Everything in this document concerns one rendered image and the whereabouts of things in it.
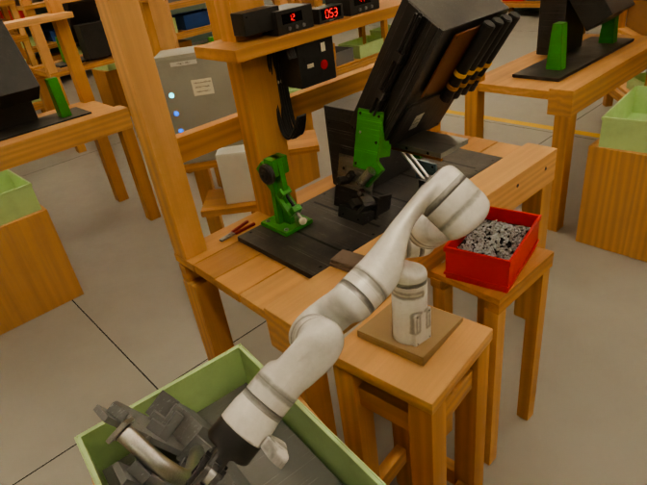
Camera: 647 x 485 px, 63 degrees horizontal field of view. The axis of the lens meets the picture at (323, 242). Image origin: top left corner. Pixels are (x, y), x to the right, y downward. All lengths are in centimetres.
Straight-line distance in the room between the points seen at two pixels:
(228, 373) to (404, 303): 48
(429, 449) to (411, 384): 19
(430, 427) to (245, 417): 69
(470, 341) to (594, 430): 109
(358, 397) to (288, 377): 76
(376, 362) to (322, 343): 66
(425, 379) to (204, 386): 54
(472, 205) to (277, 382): 40
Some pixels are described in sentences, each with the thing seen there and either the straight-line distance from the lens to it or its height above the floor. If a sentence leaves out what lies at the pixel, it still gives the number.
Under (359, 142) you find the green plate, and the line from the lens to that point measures 192.
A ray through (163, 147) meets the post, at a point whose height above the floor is 129.
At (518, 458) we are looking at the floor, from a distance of 231.
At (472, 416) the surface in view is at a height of 56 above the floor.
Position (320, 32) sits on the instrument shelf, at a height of 152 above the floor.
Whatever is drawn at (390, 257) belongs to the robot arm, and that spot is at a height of 139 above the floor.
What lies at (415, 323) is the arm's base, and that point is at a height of 95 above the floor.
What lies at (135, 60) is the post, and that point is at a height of 157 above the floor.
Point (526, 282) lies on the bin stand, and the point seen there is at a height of 77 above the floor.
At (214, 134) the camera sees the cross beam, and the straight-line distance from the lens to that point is 197.
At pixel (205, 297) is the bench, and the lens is 204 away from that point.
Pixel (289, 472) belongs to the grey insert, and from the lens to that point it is 123.
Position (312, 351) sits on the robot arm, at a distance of 76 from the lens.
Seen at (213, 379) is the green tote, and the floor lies 91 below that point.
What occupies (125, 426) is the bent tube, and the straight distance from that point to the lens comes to 95.
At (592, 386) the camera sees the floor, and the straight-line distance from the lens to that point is 263.
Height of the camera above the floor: 183
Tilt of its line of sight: 31 degrees down
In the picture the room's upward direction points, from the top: 8 degrees counter-clockwise
